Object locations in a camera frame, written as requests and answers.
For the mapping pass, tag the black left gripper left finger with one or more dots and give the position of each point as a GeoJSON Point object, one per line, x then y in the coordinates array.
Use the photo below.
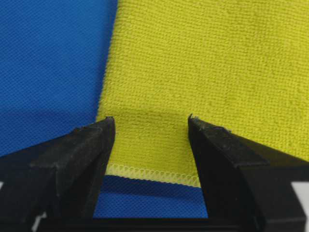
{"type": "Point", "coordinates": [56, 179]}

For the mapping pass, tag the blue table cloth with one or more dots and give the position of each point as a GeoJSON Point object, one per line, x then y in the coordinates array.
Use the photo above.
{"type": "Point", "coordinates": [53, 55]}

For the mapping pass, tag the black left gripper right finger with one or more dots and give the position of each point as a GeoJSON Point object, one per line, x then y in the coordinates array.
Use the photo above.
{"type": "Point", "coordinates": [247, 186]}

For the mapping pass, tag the yellow-green microfiber towel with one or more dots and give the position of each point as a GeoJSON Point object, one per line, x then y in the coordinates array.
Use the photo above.
{"type": "Point", "coordinates": [239, 64]}

